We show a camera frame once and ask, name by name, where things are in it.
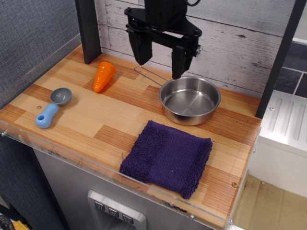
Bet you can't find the dark left frame post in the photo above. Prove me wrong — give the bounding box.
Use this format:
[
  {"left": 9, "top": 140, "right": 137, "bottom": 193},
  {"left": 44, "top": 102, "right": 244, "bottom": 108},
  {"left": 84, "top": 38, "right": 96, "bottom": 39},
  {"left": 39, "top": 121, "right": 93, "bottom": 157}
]
[{"left": 75, "top": 0, "right": 101, "bottom": 64}]

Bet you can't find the dark frame post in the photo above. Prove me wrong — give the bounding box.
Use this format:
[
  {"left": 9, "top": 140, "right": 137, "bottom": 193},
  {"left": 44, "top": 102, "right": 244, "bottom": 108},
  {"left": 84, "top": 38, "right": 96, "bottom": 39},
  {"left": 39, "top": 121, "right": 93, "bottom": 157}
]
[
  {"left": 255, "top": 0, "right": 307, "bottom": 118},
  {"left": 75, "top": 0, "right": 101, "bottom": 64}
]

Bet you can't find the yellow object bottom left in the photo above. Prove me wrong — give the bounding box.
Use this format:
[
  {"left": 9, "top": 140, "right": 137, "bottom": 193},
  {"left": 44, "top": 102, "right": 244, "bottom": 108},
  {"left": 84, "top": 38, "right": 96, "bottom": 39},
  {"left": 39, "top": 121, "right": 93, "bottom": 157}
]
[{"left": 12, "top": 221, "right": 30, "bottom": 230}]

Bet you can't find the white ridged side counter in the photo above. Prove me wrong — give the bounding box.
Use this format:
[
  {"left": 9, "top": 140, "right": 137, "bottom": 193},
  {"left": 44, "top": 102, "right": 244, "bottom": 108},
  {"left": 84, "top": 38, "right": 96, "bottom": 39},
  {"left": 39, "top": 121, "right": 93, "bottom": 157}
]
[{"left": 248, "top": 91, "right": 307, "bottom": 197}]

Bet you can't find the dark right frame post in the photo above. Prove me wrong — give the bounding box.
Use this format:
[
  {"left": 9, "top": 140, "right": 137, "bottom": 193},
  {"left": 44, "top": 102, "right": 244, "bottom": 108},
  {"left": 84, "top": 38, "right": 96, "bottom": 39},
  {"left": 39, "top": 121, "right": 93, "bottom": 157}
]
[{"left": 255, "top": 0, "right": 307, "bottom": 118}]

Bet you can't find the silver dispenser button panel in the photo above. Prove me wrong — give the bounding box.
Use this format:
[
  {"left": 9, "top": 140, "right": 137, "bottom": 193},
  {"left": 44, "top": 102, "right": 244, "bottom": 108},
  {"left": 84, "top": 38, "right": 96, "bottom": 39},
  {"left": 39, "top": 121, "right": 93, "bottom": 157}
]
[{"left": 87, "top": 190, "right": 147, "bottom": 230}]

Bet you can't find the stainless steel pan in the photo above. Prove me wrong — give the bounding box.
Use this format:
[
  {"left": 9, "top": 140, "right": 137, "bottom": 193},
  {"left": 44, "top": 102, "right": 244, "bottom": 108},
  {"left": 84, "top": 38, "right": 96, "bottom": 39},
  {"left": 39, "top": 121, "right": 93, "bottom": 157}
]
[{"left": 134, "top": 66, "right": 221, "bottom": 126}]

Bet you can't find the clear acrylic table guard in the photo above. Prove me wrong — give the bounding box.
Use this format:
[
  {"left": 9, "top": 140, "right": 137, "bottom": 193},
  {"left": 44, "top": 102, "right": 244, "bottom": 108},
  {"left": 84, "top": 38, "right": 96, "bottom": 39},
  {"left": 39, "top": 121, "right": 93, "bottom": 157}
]
[{"left": 0, "top": 122, "right": 233, "bottom": 230}]

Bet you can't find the purple folded cloth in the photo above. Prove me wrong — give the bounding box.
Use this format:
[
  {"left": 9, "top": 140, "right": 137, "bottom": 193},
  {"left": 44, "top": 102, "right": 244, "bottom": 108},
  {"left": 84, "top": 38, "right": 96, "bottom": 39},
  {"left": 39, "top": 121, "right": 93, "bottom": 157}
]
[{"left": 119, "top": 120, "right": 213, "bottom": 199}]

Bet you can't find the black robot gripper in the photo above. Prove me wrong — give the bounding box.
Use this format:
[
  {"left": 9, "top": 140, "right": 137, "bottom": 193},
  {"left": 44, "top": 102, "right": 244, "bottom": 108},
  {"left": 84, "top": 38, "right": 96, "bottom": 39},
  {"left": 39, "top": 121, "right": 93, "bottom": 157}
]
[{"left": 124, "top": 0, "right": 202, "bottom": 80}]

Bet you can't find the blue grey measuring scoop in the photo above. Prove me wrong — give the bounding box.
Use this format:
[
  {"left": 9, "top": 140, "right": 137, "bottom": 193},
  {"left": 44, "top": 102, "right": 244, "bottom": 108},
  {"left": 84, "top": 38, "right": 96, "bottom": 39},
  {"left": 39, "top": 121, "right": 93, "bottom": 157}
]
[{"left": 35, "top": 87, "right": 72, "bottom": 128}]

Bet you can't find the orange toy carrot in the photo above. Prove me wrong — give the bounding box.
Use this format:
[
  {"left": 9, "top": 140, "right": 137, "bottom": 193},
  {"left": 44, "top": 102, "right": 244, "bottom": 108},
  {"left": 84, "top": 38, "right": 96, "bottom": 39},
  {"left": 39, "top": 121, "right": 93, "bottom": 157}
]
[{"left": 93, "top": 61, "right": 116, "bottom": 92}]

